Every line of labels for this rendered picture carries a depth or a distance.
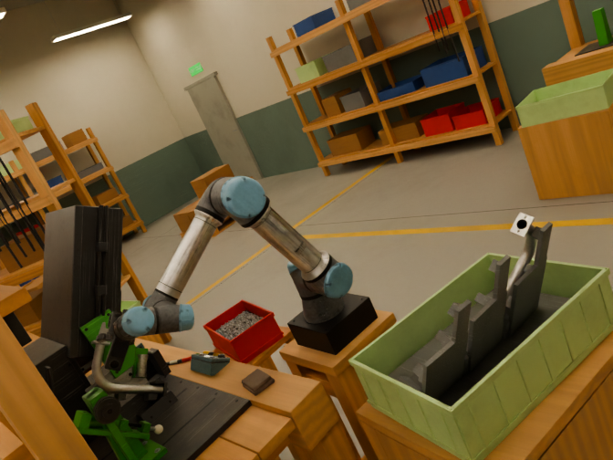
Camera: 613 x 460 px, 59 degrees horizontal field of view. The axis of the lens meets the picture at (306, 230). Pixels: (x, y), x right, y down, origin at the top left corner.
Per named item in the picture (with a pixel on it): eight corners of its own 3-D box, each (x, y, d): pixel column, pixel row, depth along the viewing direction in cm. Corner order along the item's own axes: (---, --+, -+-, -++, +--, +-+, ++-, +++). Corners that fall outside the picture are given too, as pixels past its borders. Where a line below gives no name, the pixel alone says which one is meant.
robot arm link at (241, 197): (337, 270, 189) (223, 168, 164) (364, 277, 177) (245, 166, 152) (318, 299, 186) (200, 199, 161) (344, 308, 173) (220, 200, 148)
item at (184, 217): (234, 206, 923) (214, 167, 902) (266, 200, 868) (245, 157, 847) (183, 241, 842) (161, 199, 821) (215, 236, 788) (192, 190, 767)
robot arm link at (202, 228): (206, 170, 173) (129, 309, 163) (220, 169, 164) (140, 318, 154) (235, 188, 179) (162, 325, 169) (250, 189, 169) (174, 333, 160)
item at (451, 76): (500, 146, 610) (434, -54, 548) (323, 177, 843) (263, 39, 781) (521, 128, 641) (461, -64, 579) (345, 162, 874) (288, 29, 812)
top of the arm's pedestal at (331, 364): (339, 311, 220) (336, 303, 219) (397, 321, 194) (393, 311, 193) (282, 360, 203) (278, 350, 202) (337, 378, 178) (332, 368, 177)
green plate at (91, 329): (137, 359, 198) (103, 312, 196) (144, 357, 191) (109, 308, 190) (110, 380, 191) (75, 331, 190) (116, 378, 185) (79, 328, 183)
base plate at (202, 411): (117, 360, 254) (114, 356, 254) (252, 404, 171) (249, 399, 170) (32, 423, 229) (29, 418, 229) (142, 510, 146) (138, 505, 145)
